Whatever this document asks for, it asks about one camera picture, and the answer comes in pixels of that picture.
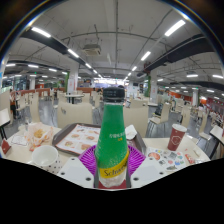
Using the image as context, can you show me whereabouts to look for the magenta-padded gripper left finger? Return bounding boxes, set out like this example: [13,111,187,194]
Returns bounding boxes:
[56,143,98,190]

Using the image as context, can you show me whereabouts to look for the ceiling air conditioner unit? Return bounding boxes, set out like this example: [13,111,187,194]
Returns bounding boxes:
[82,43,102,57]

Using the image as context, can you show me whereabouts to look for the clear plastic food bag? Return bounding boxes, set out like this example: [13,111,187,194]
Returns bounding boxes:
[24,121,54,151]

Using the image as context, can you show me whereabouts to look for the colourful sticker sheet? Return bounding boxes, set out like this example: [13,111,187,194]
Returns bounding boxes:
[145,146,196,172]

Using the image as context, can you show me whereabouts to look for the white polka-dot mug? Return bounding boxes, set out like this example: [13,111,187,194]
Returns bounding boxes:
[30,144,63,175]

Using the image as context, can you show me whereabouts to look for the brown food tray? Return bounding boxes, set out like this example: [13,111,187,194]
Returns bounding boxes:
[52,122,148,157]

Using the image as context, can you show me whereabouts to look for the green drink bottle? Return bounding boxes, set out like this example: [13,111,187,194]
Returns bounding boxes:
[93,87,131,190]

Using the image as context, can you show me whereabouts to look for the beige chair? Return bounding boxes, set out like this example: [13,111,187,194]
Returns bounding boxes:
[123,105,149,138]
[56,101,94,129]

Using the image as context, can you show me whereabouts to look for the ceiling lights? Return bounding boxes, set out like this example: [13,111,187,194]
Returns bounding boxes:
[4,19,224,98]

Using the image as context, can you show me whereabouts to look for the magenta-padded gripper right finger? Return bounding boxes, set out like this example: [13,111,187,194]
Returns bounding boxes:
[127,143,169,189]

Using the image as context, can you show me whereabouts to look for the crumpled white napkin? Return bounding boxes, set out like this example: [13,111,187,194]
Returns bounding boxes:
[124,124,138,141]

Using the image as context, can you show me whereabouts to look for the group of beige chairs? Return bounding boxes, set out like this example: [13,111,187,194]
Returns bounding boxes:
[0,89,224,141]

